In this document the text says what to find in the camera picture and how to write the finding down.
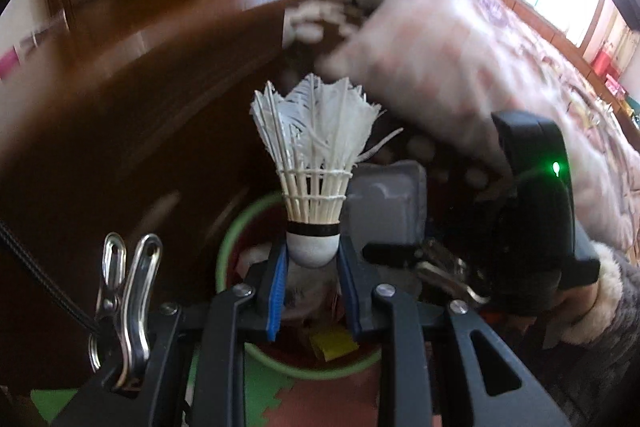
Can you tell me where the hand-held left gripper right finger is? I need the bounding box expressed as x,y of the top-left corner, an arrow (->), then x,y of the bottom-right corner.
336,239 -> 571,427

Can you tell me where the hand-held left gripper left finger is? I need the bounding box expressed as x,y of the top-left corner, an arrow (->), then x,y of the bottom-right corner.
50,239 -> 290,427

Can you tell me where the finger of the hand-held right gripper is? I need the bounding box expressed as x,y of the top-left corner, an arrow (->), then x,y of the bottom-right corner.
362,241 -> 431,265

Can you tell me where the grey plastic box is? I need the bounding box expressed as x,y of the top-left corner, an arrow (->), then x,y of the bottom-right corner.
345,159 -> 428,253

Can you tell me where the green-rimmed red trash bin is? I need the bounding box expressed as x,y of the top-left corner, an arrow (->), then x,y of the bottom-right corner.
216,192 -> 383,380

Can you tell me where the white feather shuttlecock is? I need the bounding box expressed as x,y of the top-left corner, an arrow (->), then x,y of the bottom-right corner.
248,74 -> 403,269

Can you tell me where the person's right forearm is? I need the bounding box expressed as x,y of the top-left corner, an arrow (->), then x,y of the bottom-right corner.
540,242 -> 640,408

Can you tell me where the person's right hand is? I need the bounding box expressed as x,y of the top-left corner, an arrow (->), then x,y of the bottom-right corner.
550,284 -> 603,325

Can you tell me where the silver metal spring clip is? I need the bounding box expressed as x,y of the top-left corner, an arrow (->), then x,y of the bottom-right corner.
89,232 -> 163,390
412,239 -> 493,305

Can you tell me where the pink foam floor mat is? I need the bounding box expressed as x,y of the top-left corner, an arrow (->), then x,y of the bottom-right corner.
262,367 -> 383,427

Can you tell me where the floral bedspread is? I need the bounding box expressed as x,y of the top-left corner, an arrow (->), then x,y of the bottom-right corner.
480,0 -> 640,253

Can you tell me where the pink checked bed sheet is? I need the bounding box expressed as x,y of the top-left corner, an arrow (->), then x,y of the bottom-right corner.
320,0 -> 511,172

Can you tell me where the low wooden cabinet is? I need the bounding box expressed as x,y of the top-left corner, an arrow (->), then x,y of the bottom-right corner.
472,0 -> 640,128

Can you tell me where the dark wooden nightstand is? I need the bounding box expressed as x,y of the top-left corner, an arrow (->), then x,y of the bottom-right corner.
0,0 -> 336,388

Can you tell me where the green foam floor mat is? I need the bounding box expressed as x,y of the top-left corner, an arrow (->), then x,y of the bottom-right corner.
30,359 -> 296,427

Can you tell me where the pink plastic lid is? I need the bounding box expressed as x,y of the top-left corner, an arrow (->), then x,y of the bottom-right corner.
0,47 -> 21,80

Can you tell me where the black cable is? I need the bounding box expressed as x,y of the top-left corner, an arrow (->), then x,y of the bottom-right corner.
0,219 -> 103,338

